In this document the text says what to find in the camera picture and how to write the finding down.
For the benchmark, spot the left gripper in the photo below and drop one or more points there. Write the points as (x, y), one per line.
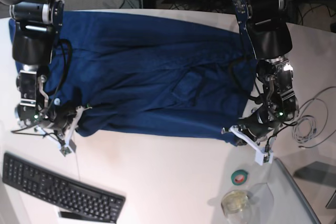
(257, 127)

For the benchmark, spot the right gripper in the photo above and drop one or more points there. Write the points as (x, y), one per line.
(62, 119)

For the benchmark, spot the dark blue t-shirt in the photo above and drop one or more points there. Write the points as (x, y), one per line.
(152, 75)

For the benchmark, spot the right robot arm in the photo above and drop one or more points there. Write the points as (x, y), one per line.
(37, 26)

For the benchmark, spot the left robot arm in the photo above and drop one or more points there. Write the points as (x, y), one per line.
(265, 37)

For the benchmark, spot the green tape roll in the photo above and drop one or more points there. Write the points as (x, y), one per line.
(239, 177)

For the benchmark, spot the clear tape dispenser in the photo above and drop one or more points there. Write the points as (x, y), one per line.
(236, 207)

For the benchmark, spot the black computer keyboard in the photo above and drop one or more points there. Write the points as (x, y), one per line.
(79, 200)

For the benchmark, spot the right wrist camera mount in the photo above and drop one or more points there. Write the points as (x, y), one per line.
(65, 143)

